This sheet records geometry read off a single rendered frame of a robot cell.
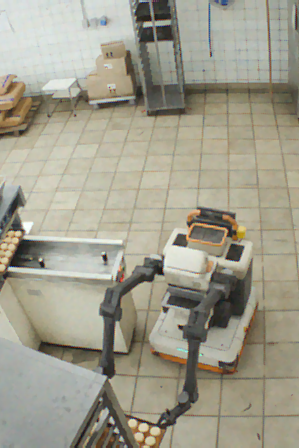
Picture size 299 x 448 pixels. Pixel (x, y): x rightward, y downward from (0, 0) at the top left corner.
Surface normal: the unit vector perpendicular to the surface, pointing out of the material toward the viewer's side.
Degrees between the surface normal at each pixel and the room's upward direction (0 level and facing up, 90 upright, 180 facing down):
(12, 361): 0
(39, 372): 0
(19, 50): 90
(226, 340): 0
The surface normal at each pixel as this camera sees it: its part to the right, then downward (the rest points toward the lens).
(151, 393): -0.13, -0.73
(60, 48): -0.13, 0.68
